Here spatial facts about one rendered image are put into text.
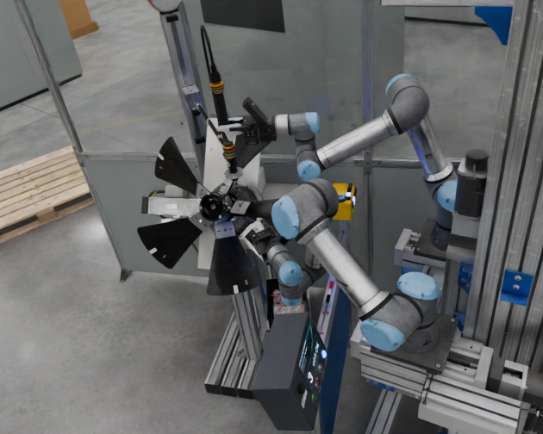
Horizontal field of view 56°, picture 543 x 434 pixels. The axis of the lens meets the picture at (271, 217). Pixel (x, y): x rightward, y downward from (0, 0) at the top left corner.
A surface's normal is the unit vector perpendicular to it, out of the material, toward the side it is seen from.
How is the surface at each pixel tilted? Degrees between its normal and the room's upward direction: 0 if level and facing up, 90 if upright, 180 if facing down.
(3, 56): 90
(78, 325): 0
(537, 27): 90
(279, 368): 15
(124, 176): 90
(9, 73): 90
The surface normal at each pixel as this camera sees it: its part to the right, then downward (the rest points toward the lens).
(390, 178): -0.25, 0.60
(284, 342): -0.37, -0.78
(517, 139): -0.46, 0.57
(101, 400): -0.12, -0.80
